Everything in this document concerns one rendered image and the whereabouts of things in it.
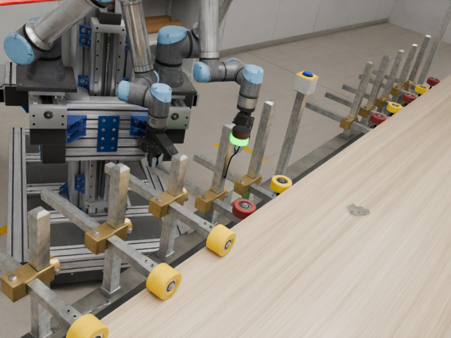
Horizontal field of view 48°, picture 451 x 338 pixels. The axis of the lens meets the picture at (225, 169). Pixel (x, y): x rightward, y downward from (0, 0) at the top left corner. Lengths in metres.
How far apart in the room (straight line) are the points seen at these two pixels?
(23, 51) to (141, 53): 0.41
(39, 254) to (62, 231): 1.34
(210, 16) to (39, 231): 1.01
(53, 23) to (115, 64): 0.46
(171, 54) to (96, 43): 0.30
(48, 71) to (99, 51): 0.24
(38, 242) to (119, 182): 0.26
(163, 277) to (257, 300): 0.27
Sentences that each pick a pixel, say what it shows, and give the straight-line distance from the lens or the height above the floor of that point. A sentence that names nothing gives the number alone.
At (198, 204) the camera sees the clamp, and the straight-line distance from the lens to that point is 1.81.
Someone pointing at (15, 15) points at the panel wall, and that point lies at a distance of 4.15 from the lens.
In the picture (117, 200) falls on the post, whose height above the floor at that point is 1.07.
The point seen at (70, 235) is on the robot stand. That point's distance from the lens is 2.62.
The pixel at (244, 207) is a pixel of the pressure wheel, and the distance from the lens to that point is 1.74.
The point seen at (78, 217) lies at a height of 0.96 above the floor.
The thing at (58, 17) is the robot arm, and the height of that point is 1.35.
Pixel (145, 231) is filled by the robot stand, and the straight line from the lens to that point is 2.67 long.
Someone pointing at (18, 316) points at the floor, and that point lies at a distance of 2.55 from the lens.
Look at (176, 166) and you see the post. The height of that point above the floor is 1.08.
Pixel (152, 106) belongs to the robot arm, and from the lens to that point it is 1.83.
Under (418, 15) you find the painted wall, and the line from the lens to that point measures 9.57.
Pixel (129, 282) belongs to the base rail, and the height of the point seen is 0.70.
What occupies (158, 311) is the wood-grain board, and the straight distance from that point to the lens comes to 1.34.
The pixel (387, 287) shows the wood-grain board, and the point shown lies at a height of 0.90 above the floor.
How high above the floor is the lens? 1.89
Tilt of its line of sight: 31 degrees down
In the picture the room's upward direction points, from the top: 12 degrees clockwise
